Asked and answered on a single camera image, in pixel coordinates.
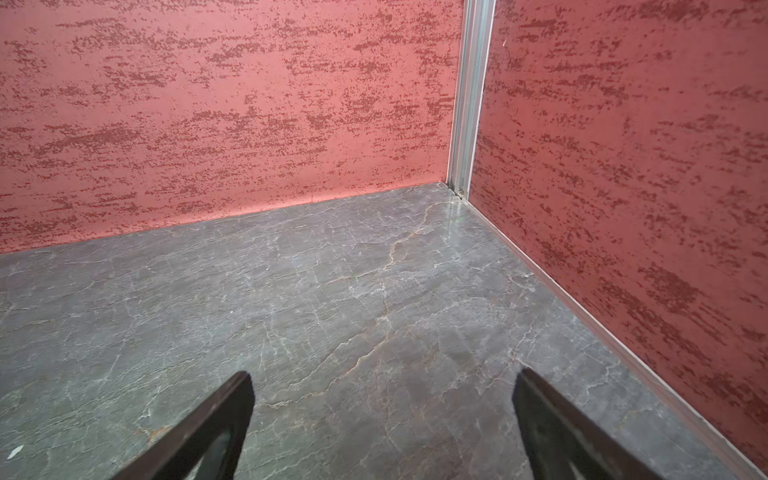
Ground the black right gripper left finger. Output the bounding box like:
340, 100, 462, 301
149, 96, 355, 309
114, 371, 255, 479

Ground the aluminium corner post right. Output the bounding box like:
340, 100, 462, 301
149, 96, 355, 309
446, 0, 496, 201

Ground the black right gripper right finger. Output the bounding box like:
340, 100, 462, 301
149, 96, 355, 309
512, 368, 659, 479

